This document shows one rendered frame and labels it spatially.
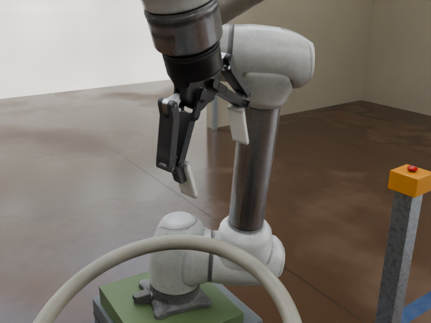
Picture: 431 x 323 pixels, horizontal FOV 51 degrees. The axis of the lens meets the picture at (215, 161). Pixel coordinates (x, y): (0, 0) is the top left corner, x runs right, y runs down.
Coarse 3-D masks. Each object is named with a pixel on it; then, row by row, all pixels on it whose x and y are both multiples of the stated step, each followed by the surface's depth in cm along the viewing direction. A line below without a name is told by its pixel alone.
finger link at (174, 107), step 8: (160, 104) 58; (168, 104) 57; (176, 104) 58; (160, 112) 59; (168, 112) 58; (176, 112) 58; (160, 120) 59; (168, 120) 58; (176, 120) 58; (160, 128) 60; (168, 128) 59; (176, 128) 59; (160, 136) 60; (168, 136) 59; (176, 136) 59; (160, 144) 60; (168, 144) 59; (176, 144) 60; (160, 152) 61; (168, 152) 60; (160, 160) 61; (168, 160) 60; (168, 168) 60
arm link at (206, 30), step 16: (160, 16) 51; (176, 16) 51; (192, 16) 51; (208, 16) 52; (160, 32) 53; (176, 32) 52; (192, 32) 52; (208, 32) 53; (160, 48) 55; (176, 48) 54; (192, 48) 54; (208, 48) 55
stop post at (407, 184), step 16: (400, 176) 176; (416, 176) 173; (400, 192) 178; (416, 192) 173; (400, 208) 182; (416, 208) 181; (400, 224) 183; (416, 224) 185; (400, 240) 185; (400, 256) 186; (384, 272) 195; (400, 272) 189; (384, 288) 196; (400, 288) 193; (384, 304) 198; (400, 304) 197; (384, 320) 200; (400, 320) 202
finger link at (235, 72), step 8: (232, 56) 64; (232, 64) 65; (224, 72) 66; (232, 72) 65; (240, 72) 67; (232, 80) 68; (240, 80) 68; (232, 88) 71; (240, 88) 69; (248, 88) 70; (248, 96) 71
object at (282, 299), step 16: (144, 240) 91; (160, 240) 91; (176, 240) 90; (192, 240) 89; (208, 240) 89; (112, 256) 90; (128, 256) 90; (224, 256) 87; (240, 256) 85; (80, 272) 88; (96, 272) 88; (256, 272) 82; (272, 272) 81; (64, 288) 85; (80, 288) 87; (272, 288) 79; (48, 304) 83; (64, 304) 85; (288, 304) 76; (48, 320) 82; (288, 320) 74
